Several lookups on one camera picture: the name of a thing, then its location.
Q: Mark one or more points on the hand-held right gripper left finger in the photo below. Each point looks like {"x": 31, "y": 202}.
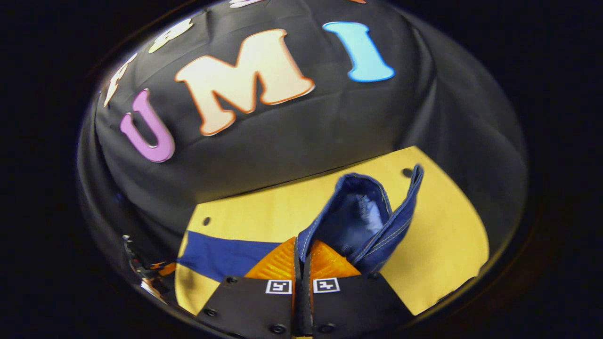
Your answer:
{"x": 249, "y": 306}

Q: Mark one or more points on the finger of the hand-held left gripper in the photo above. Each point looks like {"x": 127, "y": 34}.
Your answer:
{"x": 166, "y": 269}

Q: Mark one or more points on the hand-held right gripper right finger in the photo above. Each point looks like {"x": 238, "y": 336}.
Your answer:
{"x": 358, "y": 306}

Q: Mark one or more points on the blue denim jeans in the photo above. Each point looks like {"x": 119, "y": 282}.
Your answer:
{"x": 221, "y": 256}

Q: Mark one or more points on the black backdrop cloth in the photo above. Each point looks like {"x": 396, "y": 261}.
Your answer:
{"x": 301, "y": 150}

